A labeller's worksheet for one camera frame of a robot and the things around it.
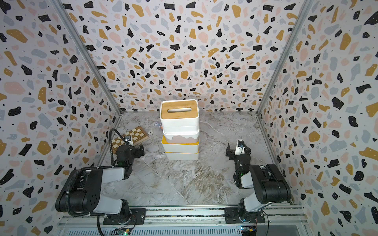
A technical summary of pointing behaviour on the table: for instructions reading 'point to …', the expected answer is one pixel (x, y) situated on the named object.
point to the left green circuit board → (121, 231)
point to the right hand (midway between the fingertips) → (238, 144)
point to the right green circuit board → (248, 230)
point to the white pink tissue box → (181, 138)
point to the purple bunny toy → (157, 123)
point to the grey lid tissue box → (180, 128)
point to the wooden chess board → (138, 134)
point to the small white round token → (150, 132)
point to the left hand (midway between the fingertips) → (134, 144)
